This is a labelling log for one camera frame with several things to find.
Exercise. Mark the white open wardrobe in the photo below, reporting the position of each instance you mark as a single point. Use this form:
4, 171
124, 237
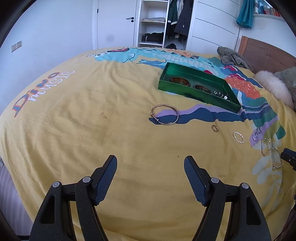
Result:
198, 26

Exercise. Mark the row of books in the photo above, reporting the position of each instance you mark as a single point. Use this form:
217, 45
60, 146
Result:
262, 7

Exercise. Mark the white door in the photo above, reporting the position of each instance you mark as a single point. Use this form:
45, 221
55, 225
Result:
113, 23

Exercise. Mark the green jewelry box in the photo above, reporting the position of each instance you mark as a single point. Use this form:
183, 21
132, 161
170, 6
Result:
222, 95

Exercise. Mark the thin gold bangle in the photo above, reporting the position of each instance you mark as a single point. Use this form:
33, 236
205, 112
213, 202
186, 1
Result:
166, 117

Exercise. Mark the brown wooden headboard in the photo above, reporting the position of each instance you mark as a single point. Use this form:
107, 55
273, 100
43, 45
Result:
262, 56

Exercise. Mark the olive green jacket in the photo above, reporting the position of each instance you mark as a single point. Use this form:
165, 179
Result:
288, 76

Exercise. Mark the small amber bangle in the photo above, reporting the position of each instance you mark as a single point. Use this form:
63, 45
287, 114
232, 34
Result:
202, 88

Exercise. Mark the twisted silver bangle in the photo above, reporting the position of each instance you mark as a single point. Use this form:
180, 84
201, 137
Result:
238, 137

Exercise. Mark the teal hanging cloth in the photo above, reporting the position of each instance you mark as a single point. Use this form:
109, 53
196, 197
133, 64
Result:
245, 17

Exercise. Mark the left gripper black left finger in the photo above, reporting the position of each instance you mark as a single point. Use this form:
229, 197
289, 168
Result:
54, 219

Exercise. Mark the white fluffy pillow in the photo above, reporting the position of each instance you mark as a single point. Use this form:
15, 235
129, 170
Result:
275, 86

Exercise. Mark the green hanging jacket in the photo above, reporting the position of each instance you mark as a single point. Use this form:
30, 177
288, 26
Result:
172, 18

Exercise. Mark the wall light switch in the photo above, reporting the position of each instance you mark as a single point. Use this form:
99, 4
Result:
16, 46

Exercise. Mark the large amber bangle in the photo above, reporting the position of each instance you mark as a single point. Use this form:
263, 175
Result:
180, 81

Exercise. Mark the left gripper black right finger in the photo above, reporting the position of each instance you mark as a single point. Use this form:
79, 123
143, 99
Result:
246, 219

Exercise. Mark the grey folded clothes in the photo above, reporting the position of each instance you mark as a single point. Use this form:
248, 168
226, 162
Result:
158, 19

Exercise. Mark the dark hanging coat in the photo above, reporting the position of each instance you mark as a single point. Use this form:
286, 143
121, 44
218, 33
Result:
183, 24

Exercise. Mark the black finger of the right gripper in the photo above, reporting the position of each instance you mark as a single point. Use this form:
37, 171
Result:
289, 156

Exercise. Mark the black folded clothes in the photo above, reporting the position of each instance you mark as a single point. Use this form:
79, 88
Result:
153, 37

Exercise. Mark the grey crumpled blanket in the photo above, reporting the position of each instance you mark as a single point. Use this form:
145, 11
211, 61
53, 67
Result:
230, 57

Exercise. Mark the yellow dinosaur bedspread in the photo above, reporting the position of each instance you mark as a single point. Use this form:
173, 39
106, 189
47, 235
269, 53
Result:
67, 122

